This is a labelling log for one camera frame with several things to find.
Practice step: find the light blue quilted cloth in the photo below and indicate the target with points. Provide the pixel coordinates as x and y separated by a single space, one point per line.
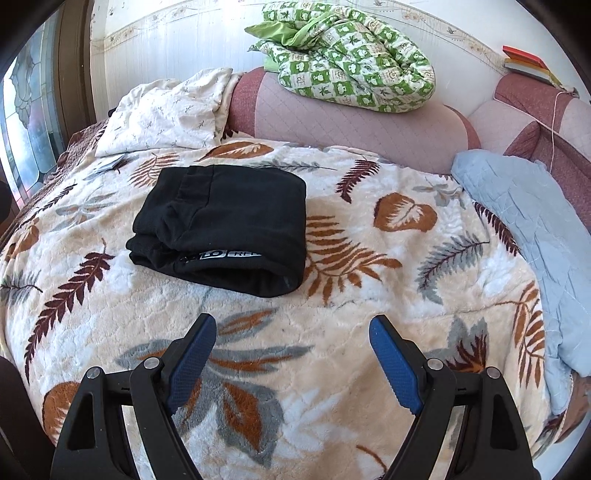
531 230

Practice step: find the green checkered quilt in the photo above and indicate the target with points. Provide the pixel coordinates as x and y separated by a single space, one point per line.
351 55

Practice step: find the black pants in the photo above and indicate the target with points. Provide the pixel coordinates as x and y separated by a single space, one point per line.
231 217

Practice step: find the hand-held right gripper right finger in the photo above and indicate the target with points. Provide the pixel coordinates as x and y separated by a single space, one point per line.
397 364

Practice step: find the white floral quilt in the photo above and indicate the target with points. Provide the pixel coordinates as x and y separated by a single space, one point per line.
171 110

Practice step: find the pink padded headboard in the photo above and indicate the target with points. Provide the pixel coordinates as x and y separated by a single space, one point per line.
346 124

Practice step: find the pale book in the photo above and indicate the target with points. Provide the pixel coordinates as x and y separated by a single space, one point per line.
535 71

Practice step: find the red book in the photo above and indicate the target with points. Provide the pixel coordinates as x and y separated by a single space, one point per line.
524 54

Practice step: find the stained glass window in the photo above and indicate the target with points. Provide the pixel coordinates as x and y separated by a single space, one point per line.
27 115

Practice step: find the small paper booklet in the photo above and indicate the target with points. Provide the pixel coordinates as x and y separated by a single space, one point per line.
110 164

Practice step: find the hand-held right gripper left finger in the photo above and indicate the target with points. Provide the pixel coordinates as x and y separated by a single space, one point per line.
189 364

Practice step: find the brown quilted bedspread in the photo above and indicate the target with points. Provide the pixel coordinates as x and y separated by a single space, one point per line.
81 147

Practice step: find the leaf print fleece blanket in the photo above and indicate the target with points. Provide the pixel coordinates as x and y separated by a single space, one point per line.
323 323

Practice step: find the wooden window frame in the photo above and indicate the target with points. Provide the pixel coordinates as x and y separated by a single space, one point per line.
74 69

